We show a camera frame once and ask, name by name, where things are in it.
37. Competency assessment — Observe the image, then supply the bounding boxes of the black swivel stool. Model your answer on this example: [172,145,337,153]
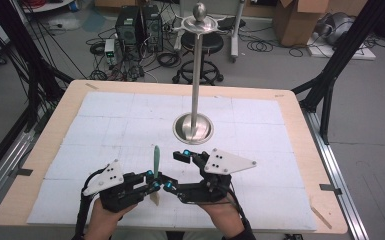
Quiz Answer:
[172,31,225,86]

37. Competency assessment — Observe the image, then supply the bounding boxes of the steel utensil stand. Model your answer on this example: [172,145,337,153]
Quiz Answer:
[172,2,228,146]

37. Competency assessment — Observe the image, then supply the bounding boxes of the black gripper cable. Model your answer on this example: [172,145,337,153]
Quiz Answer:
[74,164,112,240]
[224,185,253,232]

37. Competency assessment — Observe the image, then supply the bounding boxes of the cardboard box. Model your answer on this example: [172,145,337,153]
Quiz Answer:
[272,0,330,48]

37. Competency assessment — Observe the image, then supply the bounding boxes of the grey round appliance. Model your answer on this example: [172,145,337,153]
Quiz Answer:
[315,12,357,47]

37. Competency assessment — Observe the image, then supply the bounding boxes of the black coiled cable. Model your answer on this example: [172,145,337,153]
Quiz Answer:
[156,51,183,70]
[88,41,106,57]
[246,38,275,54]

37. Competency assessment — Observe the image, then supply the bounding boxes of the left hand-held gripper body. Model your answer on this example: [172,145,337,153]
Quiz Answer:
[81,158,148,214]

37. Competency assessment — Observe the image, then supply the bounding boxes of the white grid mat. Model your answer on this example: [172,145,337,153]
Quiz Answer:
[26,91,318,233]

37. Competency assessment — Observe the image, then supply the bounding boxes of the aluminium rail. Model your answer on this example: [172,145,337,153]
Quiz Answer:
[301,107,370,240]
[0,127,37,218]

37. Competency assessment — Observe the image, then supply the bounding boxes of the person's right hand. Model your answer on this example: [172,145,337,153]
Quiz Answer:
[197,199,248,240]

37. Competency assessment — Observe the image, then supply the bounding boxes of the white flat board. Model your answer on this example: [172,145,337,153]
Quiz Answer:
[305,32,378,62]

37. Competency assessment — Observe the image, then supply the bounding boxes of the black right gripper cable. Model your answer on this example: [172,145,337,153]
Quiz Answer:
[224,185,253,232]

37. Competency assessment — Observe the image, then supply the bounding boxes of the teal handled spatula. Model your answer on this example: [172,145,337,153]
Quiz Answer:
[149,144,163,207]

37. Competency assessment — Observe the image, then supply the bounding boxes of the black tape strip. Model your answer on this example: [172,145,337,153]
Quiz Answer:
[7,167,34,178]
[318,183,343,196]

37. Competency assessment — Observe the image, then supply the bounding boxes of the person's left hand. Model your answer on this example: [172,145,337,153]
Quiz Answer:
[85,197,138,240]

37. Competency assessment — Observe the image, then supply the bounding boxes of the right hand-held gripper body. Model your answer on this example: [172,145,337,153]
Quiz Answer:
[177,147,258,205]

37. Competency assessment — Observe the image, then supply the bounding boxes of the black computer tower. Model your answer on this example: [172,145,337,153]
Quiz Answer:
[141,4,165,53]
[114,5,142,46]

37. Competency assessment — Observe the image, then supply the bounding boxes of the white power supply unit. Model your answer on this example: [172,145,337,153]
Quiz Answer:
[103,38,116,65]

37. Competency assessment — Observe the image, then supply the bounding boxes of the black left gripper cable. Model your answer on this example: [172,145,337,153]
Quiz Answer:
[74,164,112,240]

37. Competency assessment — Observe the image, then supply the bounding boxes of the black frame struts with cables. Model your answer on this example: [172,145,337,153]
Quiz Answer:
[0,0,75,132]

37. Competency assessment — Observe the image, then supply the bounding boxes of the white metal stand leg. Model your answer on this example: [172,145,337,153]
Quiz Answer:
[229,0,247,64]

